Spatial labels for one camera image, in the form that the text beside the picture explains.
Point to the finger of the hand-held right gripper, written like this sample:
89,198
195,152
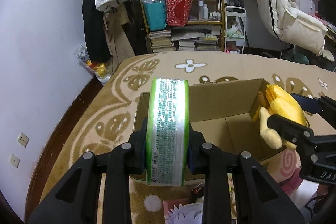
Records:
305,104
286,128

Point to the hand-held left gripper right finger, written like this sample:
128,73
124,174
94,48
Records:
191,158

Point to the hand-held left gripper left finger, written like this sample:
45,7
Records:
142,150

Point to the yellow plush toy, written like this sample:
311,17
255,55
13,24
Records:
283,106

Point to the green tissue pack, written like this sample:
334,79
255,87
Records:
168,129

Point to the cardboard box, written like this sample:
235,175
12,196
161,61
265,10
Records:
210,106

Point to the beige patterned blanket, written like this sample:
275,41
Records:
118,108

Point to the teal round object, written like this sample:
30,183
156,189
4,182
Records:
298,56

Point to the cream puffer jacket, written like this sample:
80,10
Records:
288,16

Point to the plastic bag of snacks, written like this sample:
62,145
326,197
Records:
97,69

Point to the black monitor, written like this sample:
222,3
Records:
326,5

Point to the cat plush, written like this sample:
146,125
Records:
233,26

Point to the tan coat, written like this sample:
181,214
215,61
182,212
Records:
118,40

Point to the white cart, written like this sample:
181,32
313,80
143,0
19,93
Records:
236,10

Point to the stack of books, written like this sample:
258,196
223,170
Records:
183,40

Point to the black coat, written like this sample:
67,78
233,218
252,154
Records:
93,24

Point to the teal bag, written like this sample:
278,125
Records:
156,14

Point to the group of cosmetic bottles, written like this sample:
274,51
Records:
202,10

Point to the red gift bag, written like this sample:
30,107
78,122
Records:
178,10

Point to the white wall socket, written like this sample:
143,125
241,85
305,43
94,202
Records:
23,139
14,161

